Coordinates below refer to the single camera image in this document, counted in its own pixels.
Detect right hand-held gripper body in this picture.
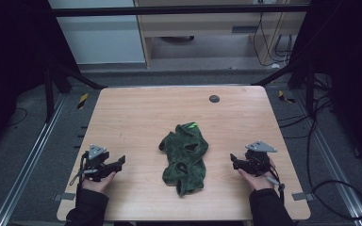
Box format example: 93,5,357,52
240,139,278,177

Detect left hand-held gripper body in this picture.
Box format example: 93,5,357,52
81,144,118,183

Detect person's right hand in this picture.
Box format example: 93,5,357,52
237,157,278,192

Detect person's left hand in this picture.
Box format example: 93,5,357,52
81,170,117,194

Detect dark green crumpled garment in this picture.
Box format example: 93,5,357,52
157,121,209,198

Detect yellow black striped tape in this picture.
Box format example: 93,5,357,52
76,92,90,110
277,89,296,105

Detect black metal stand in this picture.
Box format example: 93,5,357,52
252,60,317,119
43,60,107,124

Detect white cabinet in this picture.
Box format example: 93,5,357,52
48,0,146,65

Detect light wooden desk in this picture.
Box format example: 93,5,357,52
134,0,311,68

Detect left hand-held gripper cable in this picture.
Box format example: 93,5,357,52
69,152,99,186

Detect hand-held gripper cable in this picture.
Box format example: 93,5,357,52
69,152,99,186
263,163,287,205

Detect right hand-held gripper cable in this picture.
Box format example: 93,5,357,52
263,163,287,205

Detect grey metal table bracket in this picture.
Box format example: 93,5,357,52
53,192,76,202
291,191,314,202

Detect aluminium floor rail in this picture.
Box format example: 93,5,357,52
291,90,362,226
0,93,69,226

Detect black floor cable loop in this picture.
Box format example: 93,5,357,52
277,74,362,221

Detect black cables under desk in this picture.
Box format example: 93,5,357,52
252,11,294,68

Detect black horizontal frame bar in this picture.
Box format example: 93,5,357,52
50,4,311,18

